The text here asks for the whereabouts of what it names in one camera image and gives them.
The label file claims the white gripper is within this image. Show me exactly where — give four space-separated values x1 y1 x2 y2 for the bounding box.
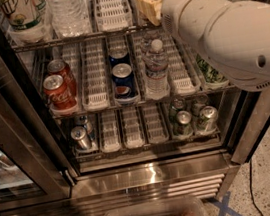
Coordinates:
135 0 237 57

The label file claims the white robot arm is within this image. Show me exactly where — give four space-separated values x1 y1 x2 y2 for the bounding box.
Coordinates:
135 0 270 92

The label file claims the white empty tray top shelf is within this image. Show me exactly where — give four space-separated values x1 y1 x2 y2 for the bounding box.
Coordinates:
94 0 133 32

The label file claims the white empty tray shelf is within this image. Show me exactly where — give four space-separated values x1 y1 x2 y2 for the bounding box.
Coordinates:
80 39 110 112
94 0 133 32

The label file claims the rear blue pepsi can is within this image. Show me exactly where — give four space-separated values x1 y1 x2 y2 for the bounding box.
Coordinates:
108 48 130 67

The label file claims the blue pepsi can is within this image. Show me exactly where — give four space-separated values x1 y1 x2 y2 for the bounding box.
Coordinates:
111 63 136 99
108 48 130 67

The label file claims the front green can middle shelf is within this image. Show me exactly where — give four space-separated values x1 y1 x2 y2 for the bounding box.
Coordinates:
196 54 227 83

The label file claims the white empty tray middle shelf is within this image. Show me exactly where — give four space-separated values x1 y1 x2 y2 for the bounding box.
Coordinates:
80 39 110 112

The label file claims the front blue pepsi can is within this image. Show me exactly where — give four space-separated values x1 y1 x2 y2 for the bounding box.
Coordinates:
111 63 136 99

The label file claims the green can bottom rear left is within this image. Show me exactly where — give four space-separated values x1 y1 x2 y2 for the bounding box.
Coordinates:
168 97 187 124

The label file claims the green can bottom rear right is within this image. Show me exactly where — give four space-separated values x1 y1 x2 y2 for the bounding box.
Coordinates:
191 95 209 117

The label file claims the green can bottom front right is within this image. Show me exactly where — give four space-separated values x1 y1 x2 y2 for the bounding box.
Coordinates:
196 106 219 133

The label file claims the rear red coca-cola can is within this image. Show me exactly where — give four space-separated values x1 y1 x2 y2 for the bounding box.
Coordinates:
47 59 77 96

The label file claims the red coca-cola can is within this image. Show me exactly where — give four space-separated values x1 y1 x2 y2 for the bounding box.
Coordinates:
47 59 77 96
42 74 77 110

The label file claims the green can bottom front left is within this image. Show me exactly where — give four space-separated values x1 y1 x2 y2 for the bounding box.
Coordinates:
173 111 193 137

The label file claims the stainless steel fridge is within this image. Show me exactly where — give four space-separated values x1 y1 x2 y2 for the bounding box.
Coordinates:
0 0 270 216

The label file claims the green 7up can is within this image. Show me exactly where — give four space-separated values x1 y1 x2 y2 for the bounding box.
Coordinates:
0 0 41 31

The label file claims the front red coca-cola can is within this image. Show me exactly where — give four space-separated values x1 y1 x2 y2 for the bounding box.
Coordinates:
42 74 77 110

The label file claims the rear silver can bottom shelf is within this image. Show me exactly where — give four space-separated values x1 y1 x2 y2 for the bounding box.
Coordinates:
74 115 96 141

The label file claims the silver can shelf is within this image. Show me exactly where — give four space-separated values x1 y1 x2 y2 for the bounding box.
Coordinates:
70 126 92 150
74 115 96 141

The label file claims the front silver can bottom shelf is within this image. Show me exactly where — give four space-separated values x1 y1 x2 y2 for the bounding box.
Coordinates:
70 126 92 150

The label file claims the glass fridge door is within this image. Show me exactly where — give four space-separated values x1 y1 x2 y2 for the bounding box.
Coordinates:
0 9 74 212

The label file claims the small clear water bottle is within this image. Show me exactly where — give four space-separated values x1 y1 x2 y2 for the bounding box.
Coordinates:
143 39 170 100

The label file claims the large clear water bottle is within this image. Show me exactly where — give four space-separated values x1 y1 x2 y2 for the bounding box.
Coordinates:
46 0 91 38

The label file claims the blue tape cross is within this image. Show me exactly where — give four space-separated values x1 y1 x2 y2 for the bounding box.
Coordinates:
207 191 243 216

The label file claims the black floor cable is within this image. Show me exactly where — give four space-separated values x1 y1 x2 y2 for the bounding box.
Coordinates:
245 158 266 216

